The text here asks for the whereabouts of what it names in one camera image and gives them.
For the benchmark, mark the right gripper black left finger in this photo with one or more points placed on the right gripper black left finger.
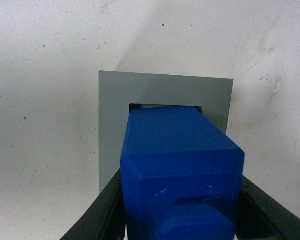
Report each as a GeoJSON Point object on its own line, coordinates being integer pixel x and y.
{"type": "Point", "coordinates": [105, 219]}

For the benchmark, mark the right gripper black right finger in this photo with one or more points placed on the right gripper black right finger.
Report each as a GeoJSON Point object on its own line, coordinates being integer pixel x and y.
{"type": "Point", "coordinates": [260, 217]}

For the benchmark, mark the blue rectangular block part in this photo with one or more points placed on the blue rectangular block part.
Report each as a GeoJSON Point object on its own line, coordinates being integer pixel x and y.
{"type": "Point", "coordinates": [181, 176]}

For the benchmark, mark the gray square base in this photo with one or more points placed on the gray square base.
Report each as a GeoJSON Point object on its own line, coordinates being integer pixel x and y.
{"type": "Point", "coordinates": [119, 90]}

